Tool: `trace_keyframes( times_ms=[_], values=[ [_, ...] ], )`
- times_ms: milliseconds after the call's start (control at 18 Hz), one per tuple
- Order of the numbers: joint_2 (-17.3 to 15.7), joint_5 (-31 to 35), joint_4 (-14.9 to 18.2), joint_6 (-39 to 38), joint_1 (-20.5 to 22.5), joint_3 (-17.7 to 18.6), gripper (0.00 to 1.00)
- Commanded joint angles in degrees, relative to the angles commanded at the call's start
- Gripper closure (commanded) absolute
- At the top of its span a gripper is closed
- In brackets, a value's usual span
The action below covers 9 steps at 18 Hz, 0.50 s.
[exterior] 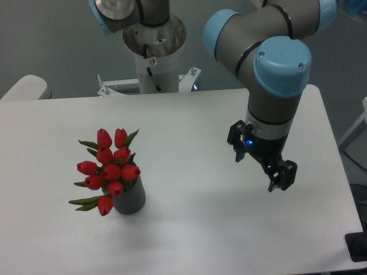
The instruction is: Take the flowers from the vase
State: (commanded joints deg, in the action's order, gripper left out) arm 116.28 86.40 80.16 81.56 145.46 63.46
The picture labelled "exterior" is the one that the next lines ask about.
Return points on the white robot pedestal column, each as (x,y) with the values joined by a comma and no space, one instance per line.
(156,49)

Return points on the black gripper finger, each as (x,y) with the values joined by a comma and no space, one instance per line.
(281,174)
(236,139)

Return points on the red tulip bouquet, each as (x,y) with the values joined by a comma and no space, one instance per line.
(112,154)

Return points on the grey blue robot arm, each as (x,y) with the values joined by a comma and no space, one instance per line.
(263,50)

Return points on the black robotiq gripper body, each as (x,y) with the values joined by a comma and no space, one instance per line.
(265,151)

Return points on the dark grey ribbed vase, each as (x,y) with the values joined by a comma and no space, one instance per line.
(128,193)

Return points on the white chair backrest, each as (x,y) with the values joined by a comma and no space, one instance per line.
(29,87)

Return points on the black device at table edge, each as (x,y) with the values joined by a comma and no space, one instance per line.
(356,243)

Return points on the white pedestal base frame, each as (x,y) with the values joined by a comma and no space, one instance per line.
(184,83)

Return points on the white furniture at right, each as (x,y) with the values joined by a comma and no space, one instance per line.
(352,133)

